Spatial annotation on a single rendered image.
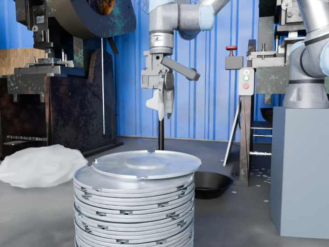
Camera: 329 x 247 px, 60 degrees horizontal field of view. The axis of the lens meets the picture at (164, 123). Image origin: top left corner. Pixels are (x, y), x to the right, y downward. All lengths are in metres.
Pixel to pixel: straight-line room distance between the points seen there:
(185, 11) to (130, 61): 2.49
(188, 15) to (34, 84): 1.60
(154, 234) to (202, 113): 2.52
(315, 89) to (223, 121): 2.01
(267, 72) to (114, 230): 1.26
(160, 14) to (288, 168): 0.66
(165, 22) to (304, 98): 0.54
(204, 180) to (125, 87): 2.00
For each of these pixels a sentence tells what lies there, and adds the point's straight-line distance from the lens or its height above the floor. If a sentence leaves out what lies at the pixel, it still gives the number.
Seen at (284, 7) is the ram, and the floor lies 0.98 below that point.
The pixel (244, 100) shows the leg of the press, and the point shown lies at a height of 0.47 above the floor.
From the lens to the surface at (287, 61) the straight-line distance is 1.71.
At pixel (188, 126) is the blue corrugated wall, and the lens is 3.10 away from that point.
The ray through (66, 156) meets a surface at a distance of 1.68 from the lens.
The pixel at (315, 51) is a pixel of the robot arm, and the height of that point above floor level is 0.63.
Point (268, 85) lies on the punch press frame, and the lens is 1.64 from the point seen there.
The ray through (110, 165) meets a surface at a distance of 0.76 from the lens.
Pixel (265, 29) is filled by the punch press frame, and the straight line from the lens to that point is 2.10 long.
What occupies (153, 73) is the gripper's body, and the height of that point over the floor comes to 0.56.
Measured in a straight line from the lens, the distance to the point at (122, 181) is 0.65.
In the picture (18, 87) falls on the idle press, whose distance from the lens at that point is 2.39.
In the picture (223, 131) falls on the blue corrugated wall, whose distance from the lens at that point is 3.05.
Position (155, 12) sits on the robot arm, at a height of 0.73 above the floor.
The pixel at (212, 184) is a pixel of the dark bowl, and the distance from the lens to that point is 1.58.
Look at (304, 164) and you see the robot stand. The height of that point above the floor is 0.26.
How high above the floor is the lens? 0.50
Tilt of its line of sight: 6 degrees down
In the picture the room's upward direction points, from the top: straight up
